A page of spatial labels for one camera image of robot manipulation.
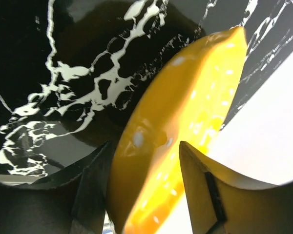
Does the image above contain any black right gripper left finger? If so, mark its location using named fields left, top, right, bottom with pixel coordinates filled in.
left=0, top=141, right=112, bottom=234

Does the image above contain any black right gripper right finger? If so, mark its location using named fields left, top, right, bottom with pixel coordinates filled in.
left=179, top=141, right=293, bottom=234

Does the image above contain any yellow dotted plate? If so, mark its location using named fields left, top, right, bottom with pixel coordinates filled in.
left=106, top=26, right=247, bottom=234

